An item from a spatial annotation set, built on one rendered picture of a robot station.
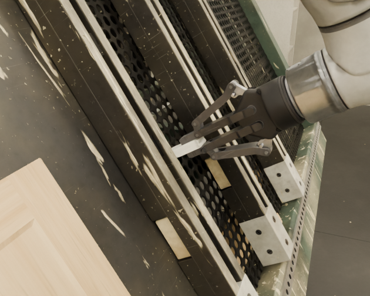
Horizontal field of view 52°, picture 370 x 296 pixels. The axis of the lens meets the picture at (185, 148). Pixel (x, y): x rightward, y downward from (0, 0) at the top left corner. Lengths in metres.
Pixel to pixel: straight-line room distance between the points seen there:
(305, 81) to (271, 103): 0.06
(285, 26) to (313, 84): 3.53
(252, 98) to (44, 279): 0.36
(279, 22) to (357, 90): 3.55
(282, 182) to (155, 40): 0.59
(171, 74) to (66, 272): 0.48
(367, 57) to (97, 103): 0.38
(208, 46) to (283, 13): 2.96
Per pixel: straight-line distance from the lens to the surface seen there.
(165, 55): 0.82
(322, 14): 0.50
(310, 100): 0.53
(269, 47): 1.80
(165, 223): 0.65
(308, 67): 0.54
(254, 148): 0.60
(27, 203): 0.49
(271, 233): 0.91
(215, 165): 0.86
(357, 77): 0.52
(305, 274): 1.08
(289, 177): 1.17
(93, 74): 0.60
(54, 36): 0.63
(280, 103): 0.54
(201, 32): 1.11
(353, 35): 0.50
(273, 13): 4.06
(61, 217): 0.51
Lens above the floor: 1.51
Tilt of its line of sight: 24 degrees down
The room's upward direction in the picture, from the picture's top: straight up
